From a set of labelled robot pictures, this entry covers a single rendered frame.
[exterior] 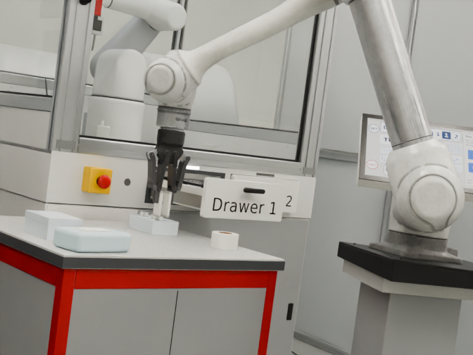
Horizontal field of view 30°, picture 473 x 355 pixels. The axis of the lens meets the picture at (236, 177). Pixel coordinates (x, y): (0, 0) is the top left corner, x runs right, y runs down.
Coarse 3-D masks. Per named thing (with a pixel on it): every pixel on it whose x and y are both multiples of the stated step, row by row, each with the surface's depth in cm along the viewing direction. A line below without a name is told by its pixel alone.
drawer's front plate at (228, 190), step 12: (204, 180) 243; (216, 180) 244; (228, 180) 246; (240, 180) 249; (204, 192) 243; (216, 192) 244; (228, 192) 247; (240, 192) 249; (276, 192) 258; (204, 204) 242; (216, 204) 245; (228, 204) 247; (276, 204) 258; (204, 216) 243; (216, 216) 245; (228, 216) 248; (240, 216) 250; (252, 216) 253; (264, 216) 256; (276, 216) 259
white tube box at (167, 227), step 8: (136, 216) 243; (136, 224) 243; (144, 224) 239; (152, 224) 236; (160, 224) 238; (168, 224) 239; (176, 224) 241; (152, 232) 236; (160, 232) 238; (168, 232) 239; (176, 232) 241
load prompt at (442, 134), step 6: (384, 126) 324; (432, 132) 324; (438, 132) 324; (444, 132) 324; (450, 132) 324; (456, 132) 324; (438, 138) 322; (444, 138) 322; (450, 138) 322; (456, 138) 323
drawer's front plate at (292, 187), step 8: (232, 176) 284; (240, 176) 285; (248, 176) 287; (288, 184) 298; (296, 184) 301; (288, 192) 299; (296, 192) 301; (288, 200) 299; (296, 200) 301; (288, 208) 299
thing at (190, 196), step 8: (152, 192) 266; (176, 192) 256; (184, 192) 253; (192, 192) 250; (200, 192) 247; (176, 200) 256; (184, 200) 252; (192, 200) 249; (200, 200) 247; (200, 208) 247
